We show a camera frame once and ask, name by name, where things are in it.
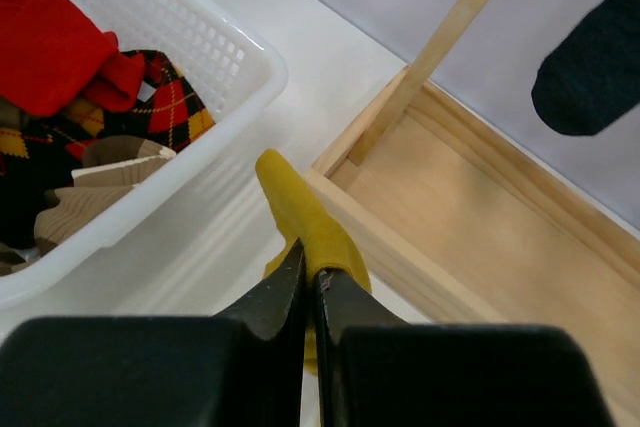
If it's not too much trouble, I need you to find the white plastic basket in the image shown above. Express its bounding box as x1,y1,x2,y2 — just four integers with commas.
1,0,288,308

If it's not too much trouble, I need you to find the yellow sock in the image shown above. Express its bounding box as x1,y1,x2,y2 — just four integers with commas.
254,148,374,378

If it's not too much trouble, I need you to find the wooden hanger rack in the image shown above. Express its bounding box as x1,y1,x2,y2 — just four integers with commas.
306,0,639,426

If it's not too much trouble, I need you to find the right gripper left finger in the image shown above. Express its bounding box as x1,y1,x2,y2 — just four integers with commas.
214,240,306,342

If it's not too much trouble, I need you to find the navy sock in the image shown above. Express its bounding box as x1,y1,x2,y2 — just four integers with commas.
531,0,639,136

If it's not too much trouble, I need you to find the argyle sock in basket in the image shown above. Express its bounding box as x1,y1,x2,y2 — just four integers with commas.
1,50,215,249

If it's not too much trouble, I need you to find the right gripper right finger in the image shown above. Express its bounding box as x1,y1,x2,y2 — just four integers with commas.
313,268,408,332

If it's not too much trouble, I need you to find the red sock in basket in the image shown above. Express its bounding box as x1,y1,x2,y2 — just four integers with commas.
1,0,145,117

